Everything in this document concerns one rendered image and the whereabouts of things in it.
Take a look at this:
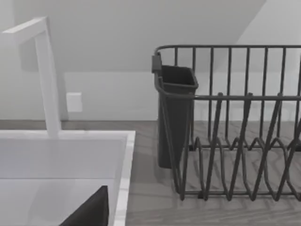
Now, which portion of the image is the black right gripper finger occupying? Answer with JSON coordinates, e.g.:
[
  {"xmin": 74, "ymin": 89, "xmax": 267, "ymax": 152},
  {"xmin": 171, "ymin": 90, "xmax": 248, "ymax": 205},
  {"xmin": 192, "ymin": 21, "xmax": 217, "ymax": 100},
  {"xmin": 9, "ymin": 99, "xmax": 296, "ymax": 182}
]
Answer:
[{"xmin": 58, "ymin": 185, "xmax": 110, "ymax": 226}]

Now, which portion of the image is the white sink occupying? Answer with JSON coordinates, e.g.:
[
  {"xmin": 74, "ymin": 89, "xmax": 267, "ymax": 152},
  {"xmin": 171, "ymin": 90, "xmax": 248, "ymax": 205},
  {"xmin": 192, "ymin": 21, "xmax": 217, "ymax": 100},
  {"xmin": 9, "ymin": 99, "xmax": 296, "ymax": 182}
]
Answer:
[{"xmin": 0, "ymin": 130, "xmax": 136, "ymax": 226}]

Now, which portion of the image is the dark grey cutlery holder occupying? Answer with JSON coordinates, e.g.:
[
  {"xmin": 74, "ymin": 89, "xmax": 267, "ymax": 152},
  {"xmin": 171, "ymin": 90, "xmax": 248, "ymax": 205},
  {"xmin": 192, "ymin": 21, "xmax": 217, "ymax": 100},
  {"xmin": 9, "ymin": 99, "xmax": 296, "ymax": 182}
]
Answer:
[{"xmin": 152, "ymin": 55, "xmax": 199, "ymax": 169}]

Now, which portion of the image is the tall white tap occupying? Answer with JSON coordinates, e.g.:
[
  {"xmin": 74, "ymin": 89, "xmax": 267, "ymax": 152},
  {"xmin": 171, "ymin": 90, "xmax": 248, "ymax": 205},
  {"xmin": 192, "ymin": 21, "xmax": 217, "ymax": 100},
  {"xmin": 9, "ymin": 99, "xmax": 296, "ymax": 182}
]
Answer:
[{"xmin": 0, "ymin": 16, "xmax": 62, "ymax": 139}]

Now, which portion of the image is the white wall socket plate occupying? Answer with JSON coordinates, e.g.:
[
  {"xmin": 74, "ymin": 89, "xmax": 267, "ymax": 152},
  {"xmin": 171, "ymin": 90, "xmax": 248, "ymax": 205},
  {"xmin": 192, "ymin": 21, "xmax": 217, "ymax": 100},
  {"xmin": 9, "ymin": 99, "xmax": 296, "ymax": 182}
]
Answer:
[{"xmin": 66, "ymin": 92, "xmax": 83, "ymax": 113}]

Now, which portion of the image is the dark grey wire dish rack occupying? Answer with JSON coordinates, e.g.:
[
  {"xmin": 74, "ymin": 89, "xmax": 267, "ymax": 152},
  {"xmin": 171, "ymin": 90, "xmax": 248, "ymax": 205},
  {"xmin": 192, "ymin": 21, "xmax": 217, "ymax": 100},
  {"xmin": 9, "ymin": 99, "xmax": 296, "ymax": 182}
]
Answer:
[{"xmin": 154, "ymin": 45, "xmax": 301, "ymax": 202}]

